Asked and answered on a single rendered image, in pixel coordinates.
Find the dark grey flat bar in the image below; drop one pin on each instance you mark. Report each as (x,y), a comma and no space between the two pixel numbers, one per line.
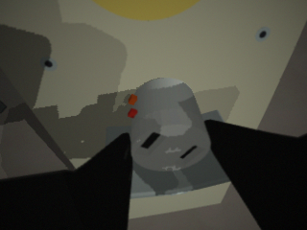
(2,107)

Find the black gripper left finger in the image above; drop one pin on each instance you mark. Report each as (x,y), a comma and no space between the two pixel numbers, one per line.
(95,196)

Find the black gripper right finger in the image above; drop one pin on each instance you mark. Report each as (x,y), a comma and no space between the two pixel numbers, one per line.
(269,172)

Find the grey round cartridge with two slots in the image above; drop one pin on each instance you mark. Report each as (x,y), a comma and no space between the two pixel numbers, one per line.
(168,132)

